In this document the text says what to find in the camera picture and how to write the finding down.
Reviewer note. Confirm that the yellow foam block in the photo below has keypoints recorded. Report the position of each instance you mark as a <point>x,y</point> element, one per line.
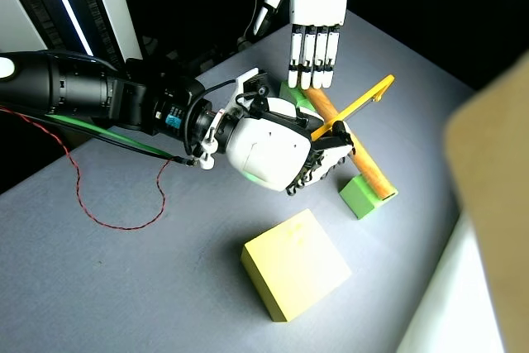
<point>295,270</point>

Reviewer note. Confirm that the white frame with black strips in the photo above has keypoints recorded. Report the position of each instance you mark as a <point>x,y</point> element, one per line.
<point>115,6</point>

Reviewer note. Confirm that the blurred brown cardboard panel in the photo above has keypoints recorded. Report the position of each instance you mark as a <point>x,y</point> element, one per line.
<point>496,163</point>

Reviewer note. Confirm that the green support block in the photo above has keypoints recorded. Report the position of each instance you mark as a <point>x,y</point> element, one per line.
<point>358,201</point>
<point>299,98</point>

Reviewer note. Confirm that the brown wooden dowel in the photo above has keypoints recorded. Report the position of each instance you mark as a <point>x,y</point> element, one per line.
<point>372,167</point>

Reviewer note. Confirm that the blurred white panel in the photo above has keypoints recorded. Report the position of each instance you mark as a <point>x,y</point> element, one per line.
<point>446,307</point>

